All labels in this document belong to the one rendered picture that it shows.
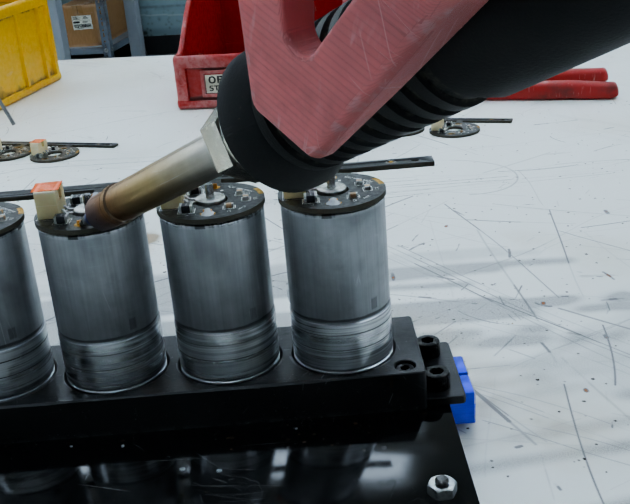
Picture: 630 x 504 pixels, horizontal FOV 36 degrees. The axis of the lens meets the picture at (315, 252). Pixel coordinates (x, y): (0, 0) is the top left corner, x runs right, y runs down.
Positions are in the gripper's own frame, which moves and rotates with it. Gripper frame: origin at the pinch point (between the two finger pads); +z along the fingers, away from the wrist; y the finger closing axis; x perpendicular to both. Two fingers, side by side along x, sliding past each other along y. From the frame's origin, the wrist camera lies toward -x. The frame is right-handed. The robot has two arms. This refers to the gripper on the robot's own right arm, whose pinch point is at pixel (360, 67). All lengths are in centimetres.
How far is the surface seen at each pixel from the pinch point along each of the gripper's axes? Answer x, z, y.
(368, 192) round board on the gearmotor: -1.8, 5.9, -5.0
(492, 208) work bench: -4.3, 14.4, -19.4
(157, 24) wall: -302, 249, -285
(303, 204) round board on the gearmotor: -2.4, 6.2, -3.6
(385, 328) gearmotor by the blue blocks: 0.1, 8.6, -4.9
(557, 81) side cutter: -10.4, 16.7, -35.2
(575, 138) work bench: -6.0, 15.3, -29.2
